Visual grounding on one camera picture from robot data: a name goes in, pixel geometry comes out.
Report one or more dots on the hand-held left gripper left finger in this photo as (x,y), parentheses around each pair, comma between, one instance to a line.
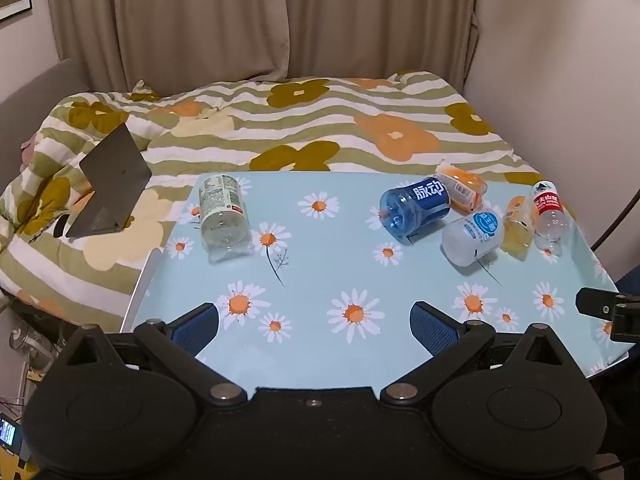
(197,327)

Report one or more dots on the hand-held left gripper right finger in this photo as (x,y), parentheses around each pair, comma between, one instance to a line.
(432,330)

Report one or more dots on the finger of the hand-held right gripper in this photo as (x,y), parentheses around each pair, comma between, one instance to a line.
(625,315)

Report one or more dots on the white bottle blue label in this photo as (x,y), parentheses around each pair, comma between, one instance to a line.
(472,237)

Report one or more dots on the clear bottle green white label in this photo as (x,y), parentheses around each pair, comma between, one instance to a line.
(222,215)

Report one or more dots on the light blue daisy table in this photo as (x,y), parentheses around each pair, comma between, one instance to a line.
(320,280)

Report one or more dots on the blue plastic bottle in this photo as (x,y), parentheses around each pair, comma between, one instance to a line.
(415,207)

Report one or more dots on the clear bottle red label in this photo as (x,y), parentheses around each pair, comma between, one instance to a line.
(548,212)

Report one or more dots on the yellow drink bottle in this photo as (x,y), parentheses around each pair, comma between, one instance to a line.
(517,227)

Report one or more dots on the orange drink bottle white label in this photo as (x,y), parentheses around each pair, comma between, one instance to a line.
(462,185)

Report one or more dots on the grey laptop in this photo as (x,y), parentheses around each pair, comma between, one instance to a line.
(112,180)

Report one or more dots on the small device with screen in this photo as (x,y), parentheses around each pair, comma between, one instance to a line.
(9,432)

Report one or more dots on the yellow patterned object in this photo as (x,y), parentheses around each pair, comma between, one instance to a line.
(15,465)

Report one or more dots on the striped floral blanket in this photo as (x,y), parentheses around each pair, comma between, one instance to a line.
(320,125)

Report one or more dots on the pink cloth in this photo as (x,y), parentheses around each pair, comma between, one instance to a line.
(26,147)

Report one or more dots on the beige curtain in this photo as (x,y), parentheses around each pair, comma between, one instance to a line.
(260,15)

